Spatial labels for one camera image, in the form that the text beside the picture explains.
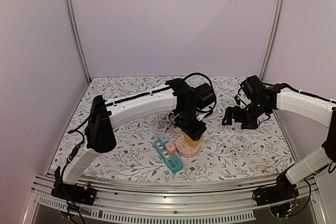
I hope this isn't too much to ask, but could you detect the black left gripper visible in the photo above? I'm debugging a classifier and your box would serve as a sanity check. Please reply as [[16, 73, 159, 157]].
[[175, 109, 207, 142]]

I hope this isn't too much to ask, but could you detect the yellow cube socket adapter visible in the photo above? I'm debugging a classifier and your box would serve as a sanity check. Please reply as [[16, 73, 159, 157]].
[[183, 133, 204, 148]]

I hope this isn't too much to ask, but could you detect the pink round power socket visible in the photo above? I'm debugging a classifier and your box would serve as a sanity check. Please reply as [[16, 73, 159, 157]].
[[175, 138, 200, 157]]

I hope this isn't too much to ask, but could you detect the pink USB charger plug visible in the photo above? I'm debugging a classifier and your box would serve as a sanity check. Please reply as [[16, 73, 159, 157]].
[[164, 142, 176, 157]]

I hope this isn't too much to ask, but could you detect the blue USB charger plug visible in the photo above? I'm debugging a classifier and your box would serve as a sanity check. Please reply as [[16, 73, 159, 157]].
[[159, 134, 169, 146]]

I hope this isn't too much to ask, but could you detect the teal power strip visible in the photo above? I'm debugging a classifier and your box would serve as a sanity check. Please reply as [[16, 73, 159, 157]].
[[154, 140, 183, 174]]

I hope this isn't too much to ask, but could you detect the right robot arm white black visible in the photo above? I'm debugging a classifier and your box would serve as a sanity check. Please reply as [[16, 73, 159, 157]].
[[222, 76, 335, 201]]

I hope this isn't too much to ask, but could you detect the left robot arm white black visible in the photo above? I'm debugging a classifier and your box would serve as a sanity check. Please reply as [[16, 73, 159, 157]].
[[55, 73, 217, 200]]

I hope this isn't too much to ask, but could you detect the floral patterned table mat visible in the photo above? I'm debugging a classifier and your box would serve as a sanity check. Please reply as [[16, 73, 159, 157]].
[[49, 76, 295, 184]]

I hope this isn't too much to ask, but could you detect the white coiled power cable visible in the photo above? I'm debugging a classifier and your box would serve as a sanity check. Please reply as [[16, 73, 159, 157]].
[[152, 112, 184, 141]]

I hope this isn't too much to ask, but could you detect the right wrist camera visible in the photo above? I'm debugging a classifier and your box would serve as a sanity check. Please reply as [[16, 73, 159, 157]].
[[240, 75, 266, 101]]

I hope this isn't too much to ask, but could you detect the aluminium front rail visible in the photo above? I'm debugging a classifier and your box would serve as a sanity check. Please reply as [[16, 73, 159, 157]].
[[26, 174, 326, 224]]

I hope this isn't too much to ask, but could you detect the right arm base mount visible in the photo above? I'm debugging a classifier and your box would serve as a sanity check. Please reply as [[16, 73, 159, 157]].
[[252, 172, 299, 206]]

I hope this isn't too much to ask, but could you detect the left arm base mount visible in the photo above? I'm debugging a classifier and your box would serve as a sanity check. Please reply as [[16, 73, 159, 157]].
[[51, 166, 97, 206]]

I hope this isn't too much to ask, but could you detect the right aluminium frame post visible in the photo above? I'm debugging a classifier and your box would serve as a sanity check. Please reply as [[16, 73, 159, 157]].
[[259, 0, 285, 81]]

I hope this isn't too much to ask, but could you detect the aluminium frame post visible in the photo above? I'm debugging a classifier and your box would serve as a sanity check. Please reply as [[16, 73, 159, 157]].
[[64, 0, 92, 84], [259, 0, 285, 81]]

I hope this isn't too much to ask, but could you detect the left aluminium frame post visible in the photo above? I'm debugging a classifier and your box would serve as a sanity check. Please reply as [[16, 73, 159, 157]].
[[64, 0, 92, 84]]

